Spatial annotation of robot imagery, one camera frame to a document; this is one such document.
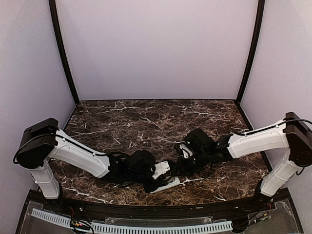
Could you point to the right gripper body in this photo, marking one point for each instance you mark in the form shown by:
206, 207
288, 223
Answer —
188, 168

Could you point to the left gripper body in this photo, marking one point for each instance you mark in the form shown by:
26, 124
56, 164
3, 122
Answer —
148, 189

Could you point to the white remote control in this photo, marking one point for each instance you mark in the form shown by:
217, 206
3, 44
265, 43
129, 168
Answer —
172, 183

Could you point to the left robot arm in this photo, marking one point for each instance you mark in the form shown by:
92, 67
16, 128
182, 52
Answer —
45, 140

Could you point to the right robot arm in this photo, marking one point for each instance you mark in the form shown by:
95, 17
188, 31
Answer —
292, 133

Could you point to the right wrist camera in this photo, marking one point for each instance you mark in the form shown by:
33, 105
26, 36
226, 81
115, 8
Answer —
184, 150

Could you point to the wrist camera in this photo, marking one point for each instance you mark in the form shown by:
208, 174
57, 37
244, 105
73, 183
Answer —
166, 167
184, 150

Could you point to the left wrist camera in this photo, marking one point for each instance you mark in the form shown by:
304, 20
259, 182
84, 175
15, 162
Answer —
166, 167

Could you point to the white slotted cable duct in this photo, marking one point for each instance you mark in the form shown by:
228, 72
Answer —
133, 226

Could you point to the black front rail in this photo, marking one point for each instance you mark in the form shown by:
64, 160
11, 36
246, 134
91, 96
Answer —
225, 209

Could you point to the right black frame post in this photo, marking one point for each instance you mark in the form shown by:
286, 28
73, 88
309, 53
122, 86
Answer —
252, 51

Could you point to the black frame post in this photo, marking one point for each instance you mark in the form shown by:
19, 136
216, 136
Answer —
252, 51
61, 50

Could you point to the left black frame post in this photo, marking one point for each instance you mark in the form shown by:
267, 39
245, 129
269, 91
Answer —
61, 50

